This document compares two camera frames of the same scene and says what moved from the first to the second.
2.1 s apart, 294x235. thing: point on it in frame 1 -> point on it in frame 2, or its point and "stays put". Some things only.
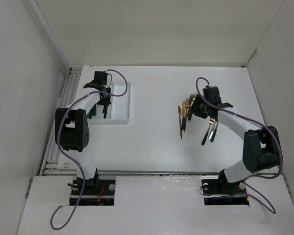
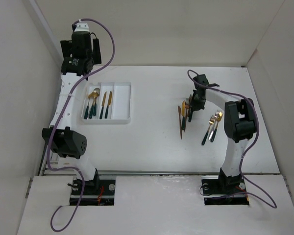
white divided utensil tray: x=119 y=110 stays put
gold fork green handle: x=192 y=97 stays put
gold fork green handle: x=211 y=122 stays put
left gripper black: x=105 y=102 -> x=95 y=52
